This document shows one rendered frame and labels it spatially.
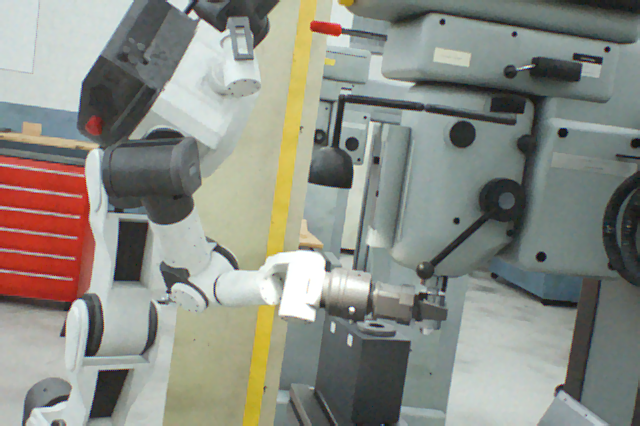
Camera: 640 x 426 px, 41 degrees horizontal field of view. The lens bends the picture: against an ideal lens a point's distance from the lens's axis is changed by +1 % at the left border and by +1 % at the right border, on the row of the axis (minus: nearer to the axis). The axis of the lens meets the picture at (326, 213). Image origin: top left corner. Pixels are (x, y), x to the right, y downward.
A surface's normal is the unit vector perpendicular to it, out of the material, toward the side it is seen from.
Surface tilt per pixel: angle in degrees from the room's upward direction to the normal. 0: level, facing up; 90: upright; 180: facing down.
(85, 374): 97
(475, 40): 90
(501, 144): 90
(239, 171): 90
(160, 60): 58
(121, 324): 80
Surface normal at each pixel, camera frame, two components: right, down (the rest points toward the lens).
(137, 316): 0.56, 0.00
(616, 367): -0.97, -0.11
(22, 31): 0.20, 0.14
